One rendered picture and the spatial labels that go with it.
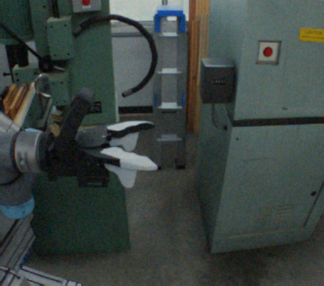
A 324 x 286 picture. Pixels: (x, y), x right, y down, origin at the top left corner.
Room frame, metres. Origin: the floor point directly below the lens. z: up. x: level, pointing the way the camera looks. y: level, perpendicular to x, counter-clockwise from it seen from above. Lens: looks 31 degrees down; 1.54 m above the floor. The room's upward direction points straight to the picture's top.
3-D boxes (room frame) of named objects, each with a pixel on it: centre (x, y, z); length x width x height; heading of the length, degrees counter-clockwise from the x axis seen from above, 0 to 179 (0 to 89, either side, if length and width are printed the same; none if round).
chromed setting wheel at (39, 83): (1.12, 0.45, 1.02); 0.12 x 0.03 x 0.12; 99
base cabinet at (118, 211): (1.24, 0.48, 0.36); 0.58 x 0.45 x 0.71; 99
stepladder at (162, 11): (1.92, -0.07, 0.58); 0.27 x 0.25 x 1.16; 2
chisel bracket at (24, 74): (1.23, 0.58, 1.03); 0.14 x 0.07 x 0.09; 99
